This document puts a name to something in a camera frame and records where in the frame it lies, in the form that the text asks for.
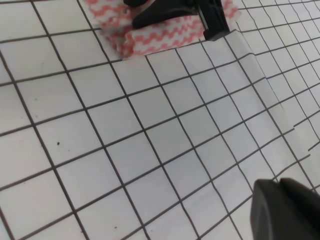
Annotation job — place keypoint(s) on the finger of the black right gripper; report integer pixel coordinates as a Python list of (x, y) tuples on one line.
[(161, 10), (135, 3)]

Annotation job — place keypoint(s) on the white black-grid tablecloth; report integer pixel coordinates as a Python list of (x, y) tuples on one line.
[(160, 147)]

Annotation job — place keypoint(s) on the pink wavy striped towel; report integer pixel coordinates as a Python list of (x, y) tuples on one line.
[(115, 19)]

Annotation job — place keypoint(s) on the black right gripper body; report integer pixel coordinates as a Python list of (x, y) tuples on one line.
[(213, 19)]

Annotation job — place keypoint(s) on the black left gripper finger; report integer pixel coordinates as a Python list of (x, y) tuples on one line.
[(287, 210)]

